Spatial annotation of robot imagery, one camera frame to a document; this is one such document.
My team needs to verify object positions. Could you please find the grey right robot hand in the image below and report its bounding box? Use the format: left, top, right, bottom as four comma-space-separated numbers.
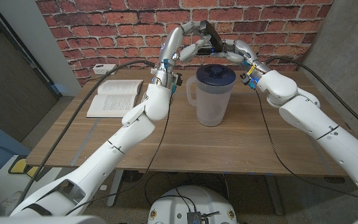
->
209, 39, 272, 83

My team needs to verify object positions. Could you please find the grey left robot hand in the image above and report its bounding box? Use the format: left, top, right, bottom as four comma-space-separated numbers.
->
150, 21, 213, 89

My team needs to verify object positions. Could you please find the black stapler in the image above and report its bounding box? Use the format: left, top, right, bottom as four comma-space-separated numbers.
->
196, 20, 225, 57

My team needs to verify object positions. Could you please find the clear pitcher with blue lid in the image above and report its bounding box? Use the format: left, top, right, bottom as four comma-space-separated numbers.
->
186, 64, 237, 128

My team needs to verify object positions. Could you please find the open paperback book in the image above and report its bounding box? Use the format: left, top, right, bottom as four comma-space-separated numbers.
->
86, 79, 144, 119

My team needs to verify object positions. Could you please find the red brick printed backdrop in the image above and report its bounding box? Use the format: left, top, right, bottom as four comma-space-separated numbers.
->
35, 0, 335, 86

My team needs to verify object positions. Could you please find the white power strip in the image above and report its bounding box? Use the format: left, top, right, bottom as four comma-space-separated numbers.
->
92, 63, 119, 76

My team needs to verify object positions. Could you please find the grey tape strip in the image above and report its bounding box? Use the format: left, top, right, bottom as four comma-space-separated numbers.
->
69, 117, 101, 167

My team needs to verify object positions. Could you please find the grey table leg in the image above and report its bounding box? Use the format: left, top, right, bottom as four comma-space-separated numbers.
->
264, 174, 284, 216

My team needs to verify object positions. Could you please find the white table leg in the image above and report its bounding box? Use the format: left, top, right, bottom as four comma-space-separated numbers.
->
106, 169, 124, 208

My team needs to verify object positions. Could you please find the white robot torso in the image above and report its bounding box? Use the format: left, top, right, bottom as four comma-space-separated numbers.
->
147, 185, 238, 224

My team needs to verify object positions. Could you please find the dark wooden door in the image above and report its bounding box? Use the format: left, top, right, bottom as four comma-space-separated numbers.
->
0, 4, 59, 142

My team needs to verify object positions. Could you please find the white sneaker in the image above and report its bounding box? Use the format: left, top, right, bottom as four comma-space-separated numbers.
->
0, 190, 23, 212

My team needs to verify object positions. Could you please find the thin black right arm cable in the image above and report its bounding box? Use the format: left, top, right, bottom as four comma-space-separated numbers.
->
255, 88, 358, 206

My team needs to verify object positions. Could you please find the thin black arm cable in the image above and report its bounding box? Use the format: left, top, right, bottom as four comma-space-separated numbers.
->
255, 88, 358, 206
65, 92, 172, 216

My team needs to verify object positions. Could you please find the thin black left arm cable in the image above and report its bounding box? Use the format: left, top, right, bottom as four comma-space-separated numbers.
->
65, 92, 172, 216

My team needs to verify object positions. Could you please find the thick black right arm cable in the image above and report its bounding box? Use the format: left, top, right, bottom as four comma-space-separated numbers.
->
264, 57, 358, 139

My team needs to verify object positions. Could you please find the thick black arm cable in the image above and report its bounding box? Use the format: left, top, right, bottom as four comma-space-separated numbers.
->
17, 59, 157, 206
264, 57, 358, 139

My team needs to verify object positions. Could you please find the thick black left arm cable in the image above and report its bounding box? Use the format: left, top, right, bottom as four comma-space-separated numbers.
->
17, 59, 157, 206

